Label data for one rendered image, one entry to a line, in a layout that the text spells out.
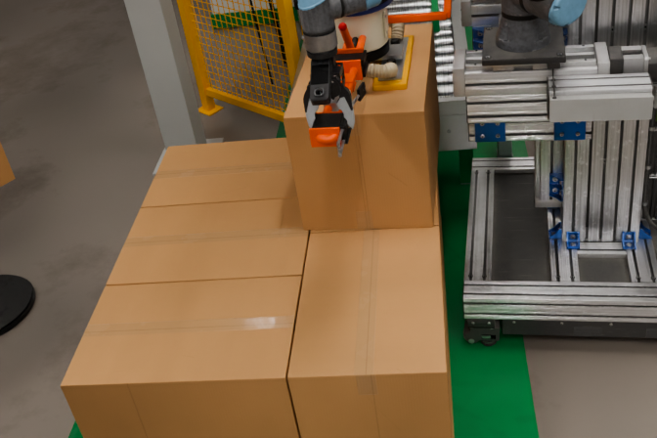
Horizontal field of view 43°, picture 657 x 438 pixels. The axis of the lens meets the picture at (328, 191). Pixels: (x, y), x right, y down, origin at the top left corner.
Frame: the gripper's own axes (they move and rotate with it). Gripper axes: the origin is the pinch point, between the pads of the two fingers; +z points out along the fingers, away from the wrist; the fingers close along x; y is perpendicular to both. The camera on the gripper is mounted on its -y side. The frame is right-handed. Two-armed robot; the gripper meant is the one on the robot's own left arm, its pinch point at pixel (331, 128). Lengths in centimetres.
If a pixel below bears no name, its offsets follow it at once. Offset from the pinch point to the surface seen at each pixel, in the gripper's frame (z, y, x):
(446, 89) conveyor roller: 53, 119, -21
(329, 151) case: 24.6, 30.0, 8.1
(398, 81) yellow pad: 11.0, 44.8, -11.7
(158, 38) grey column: 40, 156, 106
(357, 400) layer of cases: 62, -29, -3
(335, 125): -2.2, -2.7, -1.7
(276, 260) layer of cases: 53, 16, 26
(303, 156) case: 26.3, 30.0, 16.1
